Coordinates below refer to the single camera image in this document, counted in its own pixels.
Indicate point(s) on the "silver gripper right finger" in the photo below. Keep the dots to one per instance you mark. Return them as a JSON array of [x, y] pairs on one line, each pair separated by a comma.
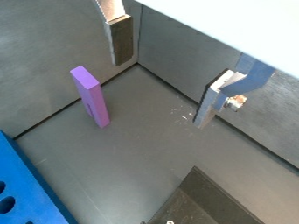
[[225, 91]]

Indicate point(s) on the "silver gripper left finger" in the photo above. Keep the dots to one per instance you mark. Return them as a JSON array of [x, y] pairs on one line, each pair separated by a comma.
[[119, 29]]

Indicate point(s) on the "purple double-square peg block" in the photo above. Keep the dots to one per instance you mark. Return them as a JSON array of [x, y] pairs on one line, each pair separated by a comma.
[[91, 95]]

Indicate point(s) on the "blue foam shape board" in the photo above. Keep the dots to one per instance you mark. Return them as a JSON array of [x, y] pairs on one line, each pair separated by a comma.
[[29, 201]]

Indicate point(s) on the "black curved stand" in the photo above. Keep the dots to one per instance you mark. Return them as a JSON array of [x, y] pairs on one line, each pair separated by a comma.
[[201, 202]]

